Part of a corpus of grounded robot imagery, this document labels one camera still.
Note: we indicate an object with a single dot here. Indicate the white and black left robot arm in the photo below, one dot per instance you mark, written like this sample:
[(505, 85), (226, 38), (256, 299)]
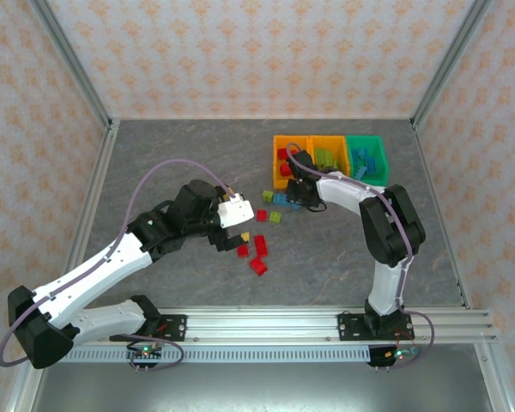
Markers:
[(94, 274)]

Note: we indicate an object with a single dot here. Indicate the small circuit board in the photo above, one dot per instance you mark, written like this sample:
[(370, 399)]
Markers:
[(145, 351), (399, 354)]

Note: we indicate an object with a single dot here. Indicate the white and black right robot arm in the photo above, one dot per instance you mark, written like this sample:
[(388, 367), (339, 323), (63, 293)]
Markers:
[(343, 193)]

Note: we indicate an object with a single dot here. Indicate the small blue lego brick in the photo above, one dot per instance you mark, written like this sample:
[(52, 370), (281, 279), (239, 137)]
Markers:
[(359, 153)]

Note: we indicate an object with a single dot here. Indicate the orange plastic bin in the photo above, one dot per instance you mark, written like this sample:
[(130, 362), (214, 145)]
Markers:
[(279, 182), (326, 141)]

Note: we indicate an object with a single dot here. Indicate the grey metal panel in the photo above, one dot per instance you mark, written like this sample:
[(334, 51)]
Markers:
[(262, 390)]

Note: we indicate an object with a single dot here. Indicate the green plastic bin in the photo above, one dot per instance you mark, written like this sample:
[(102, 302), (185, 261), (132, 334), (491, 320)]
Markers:
[(367, 182)]

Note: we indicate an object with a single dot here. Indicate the small green lego brick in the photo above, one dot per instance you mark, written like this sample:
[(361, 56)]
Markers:
[(275, 216), (267, 196)]

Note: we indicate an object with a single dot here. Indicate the aluminium frame post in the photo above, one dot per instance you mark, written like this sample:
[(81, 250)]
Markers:
[(74, 64), (450, 64)]

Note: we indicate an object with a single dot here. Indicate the small red lego brick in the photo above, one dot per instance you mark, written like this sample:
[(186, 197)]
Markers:
[(262, 215)]

